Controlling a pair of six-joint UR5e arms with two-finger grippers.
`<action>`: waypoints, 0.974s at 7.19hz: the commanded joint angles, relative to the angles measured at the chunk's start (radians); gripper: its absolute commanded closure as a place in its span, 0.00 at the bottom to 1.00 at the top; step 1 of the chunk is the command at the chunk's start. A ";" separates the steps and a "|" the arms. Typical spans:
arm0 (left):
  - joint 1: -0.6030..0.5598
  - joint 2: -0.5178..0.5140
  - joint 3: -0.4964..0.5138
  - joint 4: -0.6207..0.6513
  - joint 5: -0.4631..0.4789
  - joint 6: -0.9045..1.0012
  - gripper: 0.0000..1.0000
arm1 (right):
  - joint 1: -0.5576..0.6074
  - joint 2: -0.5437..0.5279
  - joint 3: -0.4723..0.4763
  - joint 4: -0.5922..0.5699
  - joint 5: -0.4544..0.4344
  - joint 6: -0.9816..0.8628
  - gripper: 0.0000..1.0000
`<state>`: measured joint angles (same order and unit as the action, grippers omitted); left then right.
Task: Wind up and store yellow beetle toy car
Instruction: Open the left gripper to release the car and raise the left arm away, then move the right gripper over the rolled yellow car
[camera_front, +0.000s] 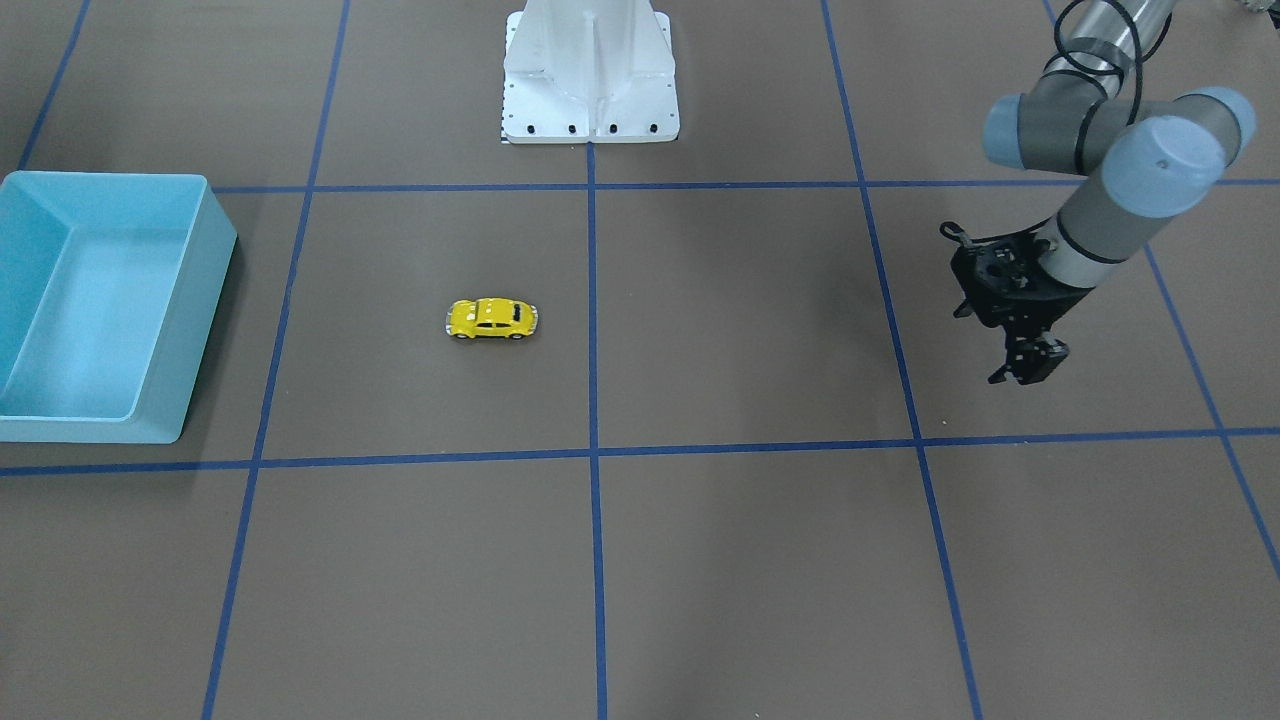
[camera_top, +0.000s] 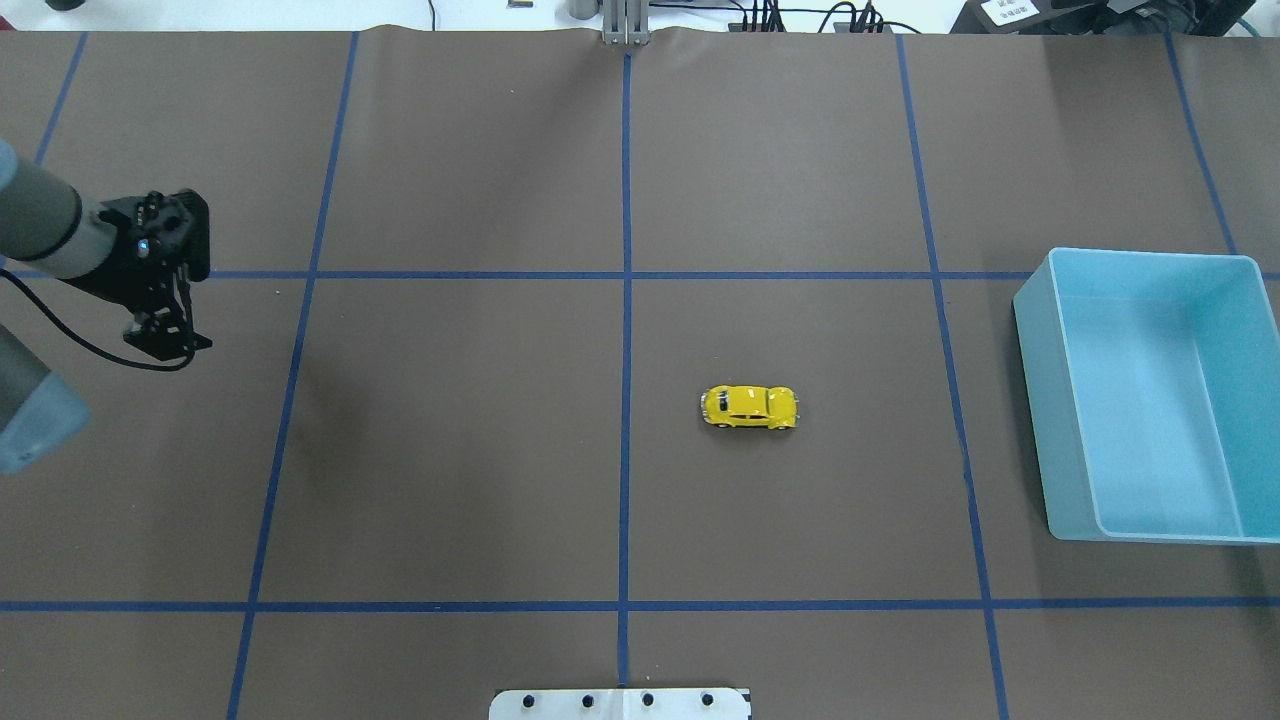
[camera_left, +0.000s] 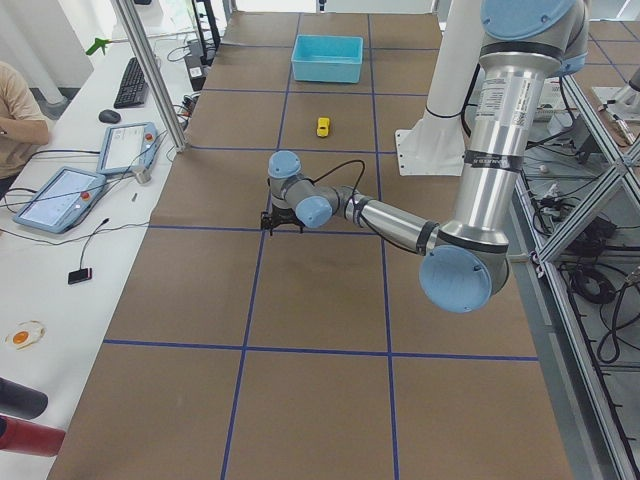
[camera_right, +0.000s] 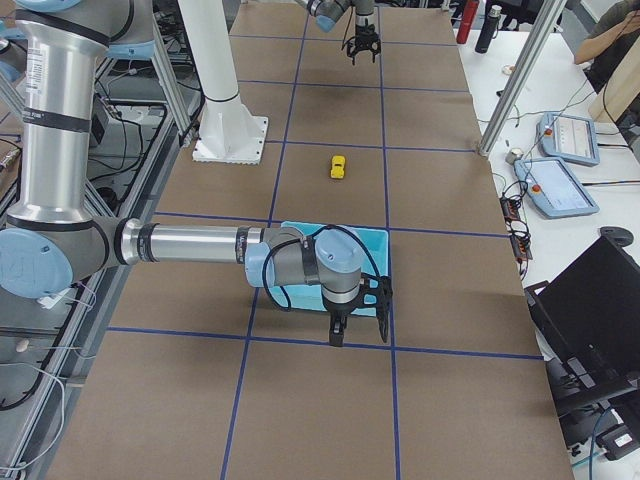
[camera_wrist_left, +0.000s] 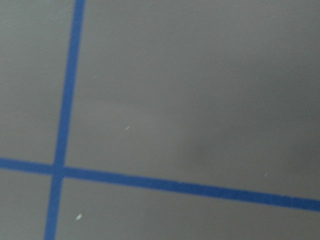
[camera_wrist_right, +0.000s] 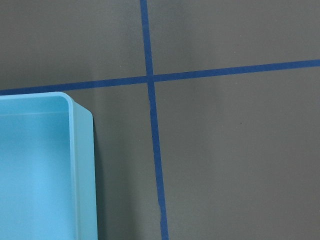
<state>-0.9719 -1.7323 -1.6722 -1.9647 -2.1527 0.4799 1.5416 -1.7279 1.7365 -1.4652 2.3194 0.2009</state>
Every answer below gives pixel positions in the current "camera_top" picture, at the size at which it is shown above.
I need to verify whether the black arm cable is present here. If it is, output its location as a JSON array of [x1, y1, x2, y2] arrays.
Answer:
[[0, 268, 196, 373]]

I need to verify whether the light blue plastic bin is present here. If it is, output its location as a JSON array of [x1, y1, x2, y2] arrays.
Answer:
[[1012, 247, 1279, 546]]

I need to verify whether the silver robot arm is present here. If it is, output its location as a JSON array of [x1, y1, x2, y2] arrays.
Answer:
[[1, 143, 212, 475]]

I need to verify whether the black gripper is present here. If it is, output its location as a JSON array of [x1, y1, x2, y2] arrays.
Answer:
[[97, 190, 212, 361]]

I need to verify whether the aluminium frame post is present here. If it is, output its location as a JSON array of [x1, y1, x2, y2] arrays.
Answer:
[[598, 0, 652, 46]]

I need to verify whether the yellow beetle toy car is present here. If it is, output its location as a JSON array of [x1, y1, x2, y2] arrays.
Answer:
[[699, 386, 799, 430]]

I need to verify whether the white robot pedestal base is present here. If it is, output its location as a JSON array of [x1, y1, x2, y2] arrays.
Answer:
[[488, 687, 753, 719]]

